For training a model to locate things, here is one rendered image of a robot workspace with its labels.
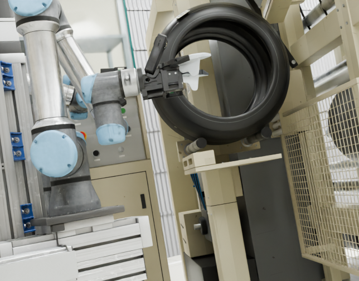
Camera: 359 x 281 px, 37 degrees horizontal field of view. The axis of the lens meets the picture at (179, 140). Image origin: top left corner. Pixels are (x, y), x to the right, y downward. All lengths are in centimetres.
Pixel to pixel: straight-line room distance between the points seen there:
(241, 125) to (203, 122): 16
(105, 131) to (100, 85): 12
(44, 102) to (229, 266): 145
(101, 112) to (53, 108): 12
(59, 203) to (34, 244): 13
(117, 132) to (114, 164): 140
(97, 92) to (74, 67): 18
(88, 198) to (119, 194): 122
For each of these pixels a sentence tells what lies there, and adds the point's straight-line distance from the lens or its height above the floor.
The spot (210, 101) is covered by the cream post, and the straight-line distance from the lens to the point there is 261.
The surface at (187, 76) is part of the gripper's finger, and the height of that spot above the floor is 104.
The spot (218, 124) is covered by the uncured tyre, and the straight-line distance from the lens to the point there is 219.
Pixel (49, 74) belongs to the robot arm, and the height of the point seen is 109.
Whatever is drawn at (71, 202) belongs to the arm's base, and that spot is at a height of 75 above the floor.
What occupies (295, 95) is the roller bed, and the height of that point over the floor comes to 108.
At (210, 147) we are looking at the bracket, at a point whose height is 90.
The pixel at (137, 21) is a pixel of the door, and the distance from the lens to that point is 605.
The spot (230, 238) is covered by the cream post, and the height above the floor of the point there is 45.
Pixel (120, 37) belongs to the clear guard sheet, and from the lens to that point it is 291.
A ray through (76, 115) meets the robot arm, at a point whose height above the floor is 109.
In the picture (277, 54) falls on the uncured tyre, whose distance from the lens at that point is 230.
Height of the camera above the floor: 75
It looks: 4 degrees up
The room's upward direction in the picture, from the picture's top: 9 degrees counter-clockwise
